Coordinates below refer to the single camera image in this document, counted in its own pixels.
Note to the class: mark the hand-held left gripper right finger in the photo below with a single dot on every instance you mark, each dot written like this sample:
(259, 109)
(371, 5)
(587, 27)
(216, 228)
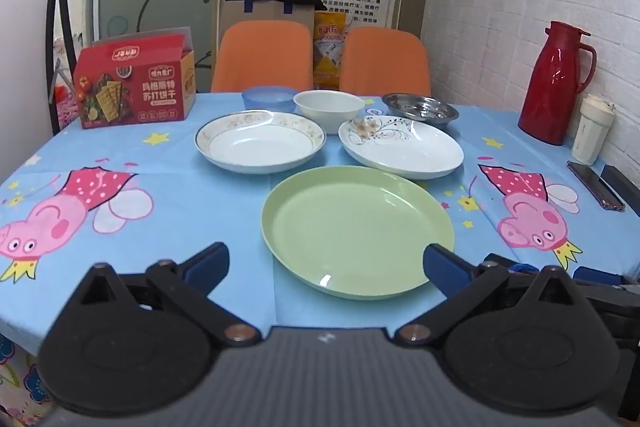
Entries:
(445, 269)

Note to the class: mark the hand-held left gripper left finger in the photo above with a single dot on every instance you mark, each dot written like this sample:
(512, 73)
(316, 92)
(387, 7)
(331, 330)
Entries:
(207, 263)

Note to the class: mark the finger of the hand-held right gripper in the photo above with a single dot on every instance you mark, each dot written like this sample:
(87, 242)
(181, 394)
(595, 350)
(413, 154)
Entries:
(520, 265)

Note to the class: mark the green plastic plate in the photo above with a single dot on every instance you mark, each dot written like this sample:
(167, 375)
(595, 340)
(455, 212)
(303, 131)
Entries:
(350, 227)

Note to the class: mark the white plate with floral print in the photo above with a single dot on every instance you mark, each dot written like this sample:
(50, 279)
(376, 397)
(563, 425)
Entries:
(410, 152)

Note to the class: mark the blue translucent plastic bowl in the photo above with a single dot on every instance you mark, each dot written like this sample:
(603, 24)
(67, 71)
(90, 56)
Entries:
(265, 99)

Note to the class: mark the blue cartoon printed tablecloth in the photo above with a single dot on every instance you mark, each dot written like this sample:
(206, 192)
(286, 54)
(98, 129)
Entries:
(175, 207)

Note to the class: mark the black smartphone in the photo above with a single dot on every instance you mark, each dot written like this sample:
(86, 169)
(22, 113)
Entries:
(595, 184)

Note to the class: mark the black box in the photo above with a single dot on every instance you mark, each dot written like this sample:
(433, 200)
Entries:
(622, 184)

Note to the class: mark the white plate with gold rim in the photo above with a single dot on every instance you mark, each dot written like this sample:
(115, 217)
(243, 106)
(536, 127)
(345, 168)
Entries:
(260, 147)

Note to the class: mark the white tumbler cup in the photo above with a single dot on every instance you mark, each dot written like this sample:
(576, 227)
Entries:
(592, 132)

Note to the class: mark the stainless steel dish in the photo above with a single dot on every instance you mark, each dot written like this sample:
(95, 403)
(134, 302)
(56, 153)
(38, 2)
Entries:
(420, 109)

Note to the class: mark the red thermos jug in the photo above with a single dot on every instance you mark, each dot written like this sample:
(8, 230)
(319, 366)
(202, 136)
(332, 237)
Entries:
(550, 82)

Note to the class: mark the red cracker box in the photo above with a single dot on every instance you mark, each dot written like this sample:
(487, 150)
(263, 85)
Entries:
(130, 92)

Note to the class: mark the white bowl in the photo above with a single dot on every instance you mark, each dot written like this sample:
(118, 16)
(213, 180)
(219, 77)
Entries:
(327, 107)

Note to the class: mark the orange chair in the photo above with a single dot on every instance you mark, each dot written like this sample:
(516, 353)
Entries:
(260, 57)
(385, 62)

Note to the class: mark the yellow packet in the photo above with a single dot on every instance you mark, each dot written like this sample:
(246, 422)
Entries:
(327, 57)

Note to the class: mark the brown paper bag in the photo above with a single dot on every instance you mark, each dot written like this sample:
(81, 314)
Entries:
(270, 13)

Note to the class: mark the black metal stand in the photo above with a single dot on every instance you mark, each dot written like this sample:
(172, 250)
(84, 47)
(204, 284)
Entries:
(52, 7)

